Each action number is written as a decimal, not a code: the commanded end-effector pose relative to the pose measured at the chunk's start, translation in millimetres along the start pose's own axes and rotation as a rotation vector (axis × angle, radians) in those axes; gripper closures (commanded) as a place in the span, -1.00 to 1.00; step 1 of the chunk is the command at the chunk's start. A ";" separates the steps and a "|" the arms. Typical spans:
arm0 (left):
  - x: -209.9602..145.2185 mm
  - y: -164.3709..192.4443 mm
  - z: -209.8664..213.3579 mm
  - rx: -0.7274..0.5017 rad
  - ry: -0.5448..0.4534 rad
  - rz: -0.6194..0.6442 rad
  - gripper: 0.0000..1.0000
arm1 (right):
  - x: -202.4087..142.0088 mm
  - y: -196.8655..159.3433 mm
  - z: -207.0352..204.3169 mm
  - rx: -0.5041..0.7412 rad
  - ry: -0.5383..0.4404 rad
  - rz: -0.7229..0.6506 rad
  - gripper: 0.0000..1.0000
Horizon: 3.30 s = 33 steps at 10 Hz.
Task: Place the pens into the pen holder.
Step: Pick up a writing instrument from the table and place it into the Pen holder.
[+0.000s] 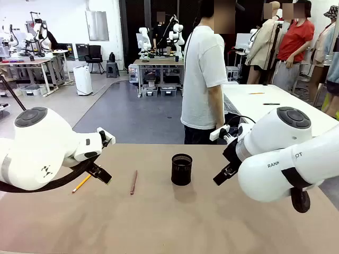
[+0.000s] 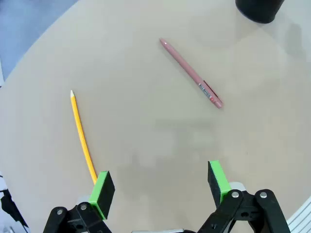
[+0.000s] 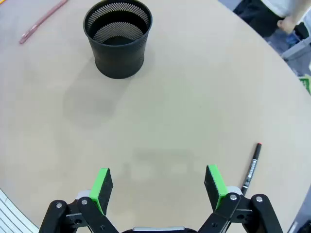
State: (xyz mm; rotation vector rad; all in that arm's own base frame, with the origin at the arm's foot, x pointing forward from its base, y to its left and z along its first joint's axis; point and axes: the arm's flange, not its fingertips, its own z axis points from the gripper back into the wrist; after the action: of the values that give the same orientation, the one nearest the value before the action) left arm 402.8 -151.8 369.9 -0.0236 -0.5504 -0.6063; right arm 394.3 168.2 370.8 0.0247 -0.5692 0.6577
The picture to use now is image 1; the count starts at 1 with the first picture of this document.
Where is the background robot workbench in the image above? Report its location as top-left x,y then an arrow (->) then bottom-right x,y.
133,58 -> 185,98

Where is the mannequin in beige jacket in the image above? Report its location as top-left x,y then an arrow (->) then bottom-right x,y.
245,1 -> 283,85

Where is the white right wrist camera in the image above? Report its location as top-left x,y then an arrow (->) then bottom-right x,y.
209,124 -> 230,141

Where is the yellow pencil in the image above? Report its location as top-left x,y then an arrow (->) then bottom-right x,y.
72,174 -> 92,194

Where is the gray step stool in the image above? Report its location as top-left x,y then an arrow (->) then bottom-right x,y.
106,61 -> 120,79

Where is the person in black clothes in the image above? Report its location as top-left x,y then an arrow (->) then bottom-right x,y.
152,12 -> 173,51

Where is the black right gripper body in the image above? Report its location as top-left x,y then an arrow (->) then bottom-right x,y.
221,137 -> 243,170

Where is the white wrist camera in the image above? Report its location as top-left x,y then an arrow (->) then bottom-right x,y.
96,127 -> 116,146
209,124 -> 230,141

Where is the lit computer tower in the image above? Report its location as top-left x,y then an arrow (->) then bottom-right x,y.
128,65 -> 140,84

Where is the small white desk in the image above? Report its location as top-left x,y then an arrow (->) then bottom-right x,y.
51,49 -> 71,83

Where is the black arm cable sleeve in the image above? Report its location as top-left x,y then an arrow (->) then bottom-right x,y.
281,167 -> 310,214
0,156 -> 99,193

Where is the person in black T-shirt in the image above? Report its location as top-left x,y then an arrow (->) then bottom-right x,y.
45,30 -> 61,51

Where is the white air purifier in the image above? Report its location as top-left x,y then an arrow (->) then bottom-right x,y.
73,65 -> 94,96

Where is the person's right forearm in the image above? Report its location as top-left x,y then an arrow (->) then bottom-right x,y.
208,84 -> 225,122

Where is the background robot with orange parts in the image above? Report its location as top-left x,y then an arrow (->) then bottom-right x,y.
25,12 -> 53,58

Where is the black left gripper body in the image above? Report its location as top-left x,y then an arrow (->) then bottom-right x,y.
87,158 -> 103,173

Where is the black right arm cable sleeve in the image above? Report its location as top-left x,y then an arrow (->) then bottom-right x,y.
281,167 -> 310,214

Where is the black tripod leg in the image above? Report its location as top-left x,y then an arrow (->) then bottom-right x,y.
0,75 -> 27,111

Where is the person in white T-shirt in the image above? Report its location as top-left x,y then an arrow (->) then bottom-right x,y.
181,0 -> 236,145

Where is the large white table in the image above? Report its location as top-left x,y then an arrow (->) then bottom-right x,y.
221,84 -> 339,145

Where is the person in red shirt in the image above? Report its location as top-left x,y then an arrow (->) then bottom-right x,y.
272,0 -> 316,93

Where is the dark leaning panel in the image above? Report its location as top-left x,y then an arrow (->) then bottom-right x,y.
75,43 -> 90,62

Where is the black office chair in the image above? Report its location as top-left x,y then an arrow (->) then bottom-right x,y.
84,45 -> 105,75

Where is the small white board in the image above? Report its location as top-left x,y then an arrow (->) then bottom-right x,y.
235,33 -> 252,51

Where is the black mesh pen holder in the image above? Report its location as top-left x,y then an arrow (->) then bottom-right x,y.
171,153 -> 193,186

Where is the black left arm cable sleeve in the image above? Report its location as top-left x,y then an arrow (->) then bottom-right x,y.
0,156 -> 99,193

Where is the black tripod stand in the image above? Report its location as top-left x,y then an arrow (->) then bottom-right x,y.
263,23 -> 282,86

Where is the clear plastic sheet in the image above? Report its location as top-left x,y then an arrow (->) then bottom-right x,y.
224,94 -> 239,115

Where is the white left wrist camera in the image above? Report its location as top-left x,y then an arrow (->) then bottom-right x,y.
96,127 -> 116,146

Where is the metal wall panel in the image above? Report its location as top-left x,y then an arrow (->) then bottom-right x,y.
85,10 -> 110,42

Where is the wooden top work table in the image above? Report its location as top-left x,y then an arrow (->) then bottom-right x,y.
0,58 -> 53,97

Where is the white computer case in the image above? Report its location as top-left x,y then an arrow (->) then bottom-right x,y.
227,66 -> 240,81

